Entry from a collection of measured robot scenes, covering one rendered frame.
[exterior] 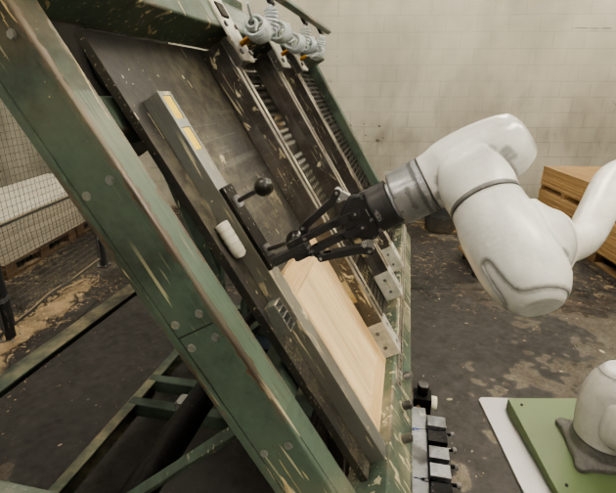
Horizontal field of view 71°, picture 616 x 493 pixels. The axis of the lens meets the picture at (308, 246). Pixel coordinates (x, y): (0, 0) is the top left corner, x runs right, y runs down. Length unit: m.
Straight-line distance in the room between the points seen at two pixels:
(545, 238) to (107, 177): 0.61
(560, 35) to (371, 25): 2.46
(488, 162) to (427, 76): 5.88
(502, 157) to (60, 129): 0.63
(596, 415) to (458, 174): 0.89
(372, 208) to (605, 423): 0.90
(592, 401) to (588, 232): 0.73
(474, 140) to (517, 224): 0.14
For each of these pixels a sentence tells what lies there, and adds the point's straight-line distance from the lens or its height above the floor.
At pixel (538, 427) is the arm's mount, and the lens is 1.54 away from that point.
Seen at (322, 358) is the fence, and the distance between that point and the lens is 1.00.
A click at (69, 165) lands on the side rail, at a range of 0.76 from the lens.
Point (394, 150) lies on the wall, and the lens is 6.50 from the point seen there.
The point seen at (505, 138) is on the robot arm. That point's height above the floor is 1.66.
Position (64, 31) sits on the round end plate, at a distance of 1.70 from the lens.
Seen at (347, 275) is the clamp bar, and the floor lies 1.18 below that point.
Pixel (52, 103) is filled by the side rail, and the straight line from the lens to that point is 0.76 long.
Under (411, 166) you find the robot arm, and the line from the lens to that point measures 0.69.
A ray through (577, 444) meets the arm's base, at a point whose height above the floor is 0.82.
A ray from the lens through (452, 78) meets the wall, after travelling 6.59.
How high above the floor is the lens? 1.72
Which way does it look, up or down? 20 degrees down
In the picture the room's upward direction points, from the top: straight up
